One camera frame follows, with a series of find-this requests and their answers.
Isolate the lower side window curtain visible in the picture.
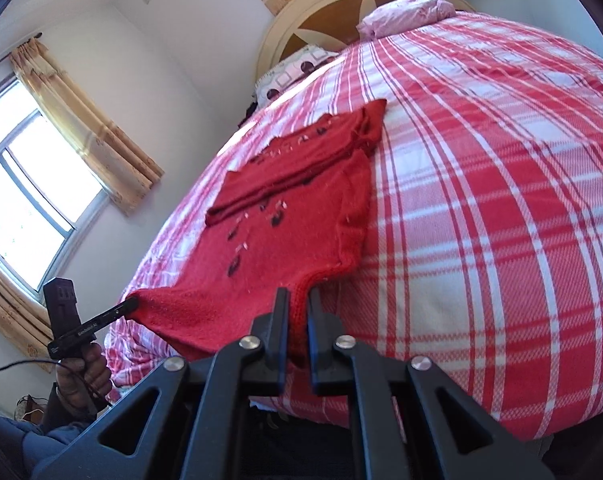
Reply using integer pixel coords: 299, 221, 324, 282
0, 269, 53, 359

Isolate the cream wooden headboard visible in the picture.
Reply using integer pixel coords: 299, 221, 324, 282
256, 0, 474, 77

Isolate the black cable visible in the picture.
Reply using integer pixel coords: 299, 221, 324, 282
0, 356, 114, 409

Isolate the yellow side window curtain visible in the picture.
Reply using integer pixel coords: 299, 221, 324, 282
8, 38, 164, 216

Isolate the red knitted sweater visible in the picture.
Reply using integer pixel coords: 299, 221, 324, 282
131, 99, 387, 360

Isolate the red white plaid bedsheet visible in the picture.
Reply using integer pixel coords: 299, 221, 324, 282
130, 13, 603, 441

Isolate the dark blue sleeve forearm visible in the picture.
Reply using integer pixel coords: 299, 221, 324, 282
0, 383, 107, 480

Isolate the grey patterned pillow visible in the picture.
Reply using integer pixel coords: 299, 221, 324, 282
254, 44, 338, 110

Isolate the pink pillow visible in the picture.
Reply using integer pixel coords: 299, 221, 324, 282
357, 0, 457, 40

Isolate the person left hand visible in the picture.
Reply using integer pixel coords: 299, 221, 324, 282
56, 341, 112, 414

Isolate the side window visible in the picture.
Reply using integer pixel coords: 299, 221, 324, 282
0, 76, 106, 298

